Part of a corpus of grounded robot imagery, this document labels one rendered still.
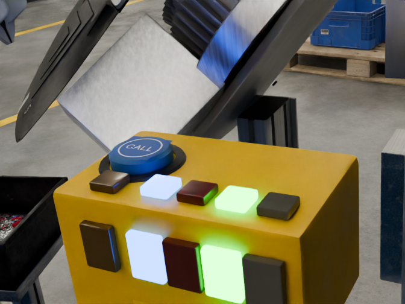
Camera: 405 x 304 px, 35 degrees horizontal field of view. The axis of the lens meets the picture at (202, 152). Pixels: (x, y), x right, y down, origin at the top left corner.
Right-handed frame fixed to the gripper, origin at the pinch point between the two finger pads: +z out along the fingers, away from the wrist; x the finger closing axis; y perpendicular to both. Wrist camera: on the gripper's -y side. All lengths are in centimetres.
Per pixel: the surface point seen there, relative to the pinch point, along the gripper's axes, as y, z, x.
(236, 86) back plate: 33.3, 15.9, 0.4
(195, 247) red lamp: 53, 14, -42
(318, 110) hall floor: -69, 91, 235
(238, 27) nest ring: 38.8, 8.7, -3.8
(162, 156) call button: 49, 11, -37
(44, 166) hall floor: -165, 59, 136
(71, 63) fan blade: 11.6, 6.6, -1.5
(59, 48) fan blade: 7.4, 4.4, 2.0
